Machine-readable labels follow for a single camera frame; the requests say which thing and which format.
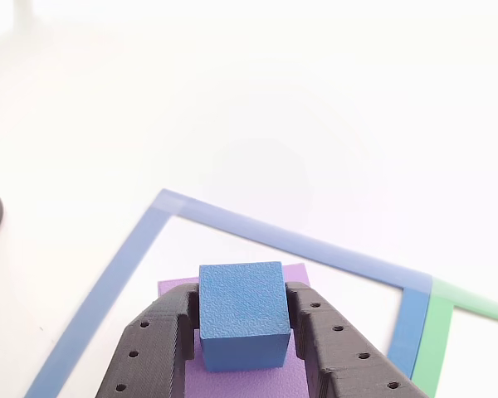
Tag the small blue cube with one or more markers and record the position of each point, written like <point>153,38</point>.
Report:
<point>240,298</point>

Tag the green tape square frame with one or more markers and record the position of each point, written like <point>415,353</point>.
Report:
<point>435,331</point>

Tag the large purple block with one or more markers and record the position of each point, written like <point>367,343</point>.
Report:
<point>249,383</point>

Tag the blue tape square frame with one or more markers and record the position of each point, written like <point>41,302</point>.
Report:
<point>294,240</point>

